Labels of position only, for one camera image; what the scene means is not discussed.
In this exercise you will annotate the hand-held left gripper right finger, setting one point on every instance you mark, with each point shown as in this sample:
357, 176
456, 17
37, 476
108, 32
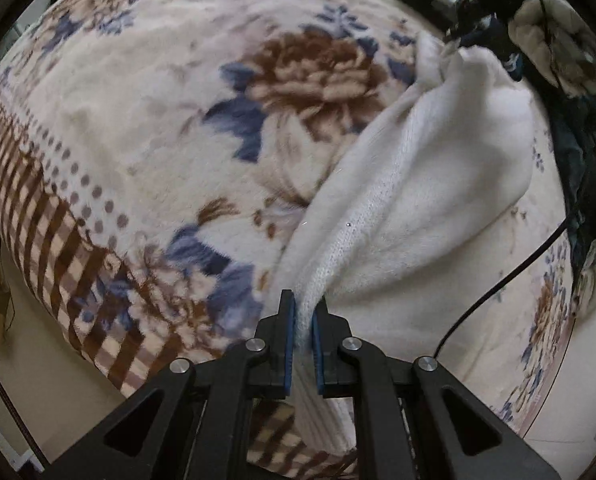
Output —
319, 352

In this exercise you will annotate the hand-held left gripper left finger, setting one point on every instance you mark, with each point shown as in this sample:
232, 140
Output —
289, 347

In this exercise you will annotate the floral plush blanket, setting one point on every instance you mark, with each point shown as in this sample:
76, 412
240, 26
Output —
152, 110

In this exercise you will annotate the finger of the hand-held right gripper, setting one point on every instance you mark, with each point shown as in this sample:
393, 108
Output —
514, 64

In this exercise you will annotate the dark floral padded clothing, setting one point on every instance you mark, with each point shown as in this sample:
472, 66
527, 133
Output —
578, 160

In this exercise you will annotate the black pole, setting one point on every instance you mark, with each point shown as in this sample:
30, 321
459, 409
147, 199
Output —
7, 400

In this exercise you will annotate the white knit garment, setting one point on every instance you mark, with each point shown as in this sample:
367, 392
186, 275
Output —
428, 185

